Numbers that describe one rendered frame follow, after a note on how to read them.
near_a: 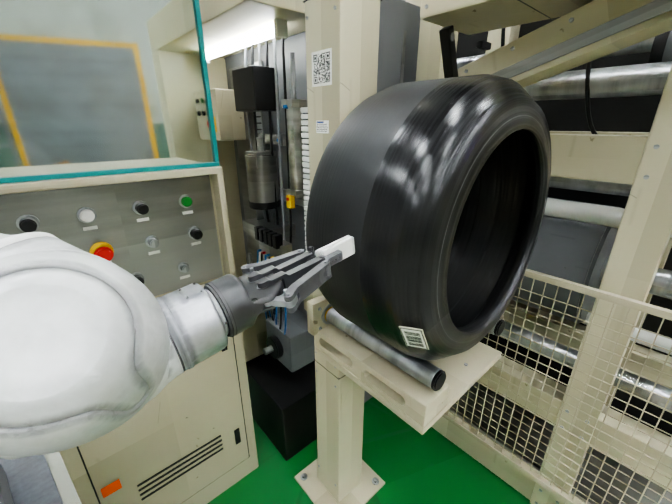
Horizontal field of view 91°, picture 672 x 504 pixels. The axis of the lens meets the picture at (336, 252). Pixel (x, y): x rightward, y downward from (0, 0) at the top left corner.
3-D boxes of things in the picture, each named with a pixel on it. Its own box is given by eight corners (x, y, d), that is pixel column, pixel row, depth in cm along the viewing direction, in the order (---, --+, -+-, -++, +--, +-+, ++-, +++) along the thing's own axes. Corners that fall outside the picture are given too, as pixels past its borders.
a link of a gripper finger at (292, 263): (257, 302, 45) (252, 299, 46) (318, 269, 52) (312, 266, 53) (250, 278, 44) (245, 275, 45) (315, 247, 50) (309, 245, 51)
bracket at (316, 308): (307, 332, 91) (306, 300, 87) (398, 287, 115) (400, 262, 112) (314, 337, 89) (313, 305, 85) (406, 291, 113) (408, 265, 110)
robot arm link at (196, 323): (142, 289, 39) (192, 269, 42) (168, 347, 43) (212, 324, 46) (165, 321, 33) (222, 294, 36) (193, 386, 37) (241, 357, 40)
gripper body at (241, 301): (220, 300, 36) (289, 267, 41) (193, 276, 42) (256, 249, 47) (237, 352, 40) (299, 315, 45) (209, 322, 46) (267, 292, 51)
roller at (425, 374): (332, 301, 91) (337, 313, 93) (320, 312, 89) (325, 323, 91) (446, 367, 66) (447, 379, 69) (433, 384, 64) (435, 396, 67)
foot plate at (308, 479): (294, 478, 138) (294, 474, 137) (341, 440, 155) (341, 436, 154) (336, 533, 119) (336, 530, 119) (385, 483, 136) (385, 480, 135)
